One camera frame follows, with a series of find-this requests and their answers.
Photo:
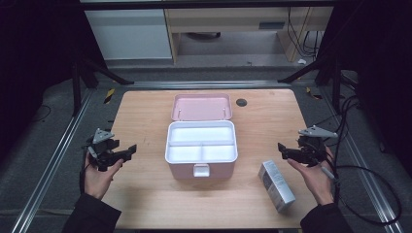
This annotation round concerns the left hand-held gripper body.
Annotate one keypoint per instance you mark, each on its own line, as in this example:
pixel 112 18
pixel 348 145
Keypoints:
pixel 103 152

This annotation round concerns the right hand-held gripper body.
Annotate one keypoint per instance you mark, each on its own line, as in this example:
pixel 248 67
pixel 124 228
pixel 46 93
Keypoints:
pixel 312 150

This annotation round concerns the silver cardboard box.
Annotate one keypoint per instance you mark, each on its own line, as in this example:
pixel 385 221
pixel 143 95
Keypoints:
pixel 276 185

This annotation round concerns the white divided tray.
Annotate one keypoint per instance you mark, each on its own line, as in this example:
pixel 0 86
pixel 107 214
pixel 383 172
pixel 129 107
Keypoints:
pixel 200 134

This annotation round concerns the pink storage box with lid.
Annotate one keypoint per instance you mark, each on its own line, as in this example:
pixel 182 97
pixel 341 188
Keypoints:
pixel 201 108

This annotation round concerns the person's left hand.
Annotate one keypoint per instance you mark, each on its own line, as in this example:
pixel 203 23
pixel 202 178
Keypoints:
pixel 97 183

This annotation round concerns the person's right hand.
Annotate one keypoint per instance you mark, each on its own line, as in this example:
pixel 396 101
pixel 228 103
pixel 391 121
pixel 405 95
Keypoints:
pixel 315 183

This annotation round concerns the yellow black floor tape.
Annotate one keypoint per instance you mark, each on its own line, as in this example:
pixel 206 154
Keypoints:
pixel 313 93
pixel 109 95

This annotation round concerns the black round table grommet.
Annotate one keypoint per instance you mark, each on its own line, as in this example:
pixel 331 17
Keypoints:
pixel 241 102

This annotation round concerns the black metal stand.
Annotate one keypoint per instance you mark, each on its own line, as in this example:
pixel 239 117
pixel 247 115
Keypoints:
pixel 77 87
pixel 335 84

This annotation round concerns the small white floor object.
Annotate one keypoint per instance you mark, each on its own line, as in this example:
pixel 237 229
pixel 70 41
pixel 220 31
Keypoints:
pixel 302 61

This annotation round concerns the white cabinet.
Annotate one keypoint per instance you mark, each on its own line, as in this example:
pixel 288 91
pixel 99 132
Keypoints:
pixel 129 34

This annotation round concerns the aluminium floor rail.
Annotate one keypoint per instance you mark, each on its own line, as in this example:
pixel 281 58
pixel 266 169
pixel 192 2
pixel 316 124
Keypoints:
pixel 207 84
pixel 366 181
pixel 48 171

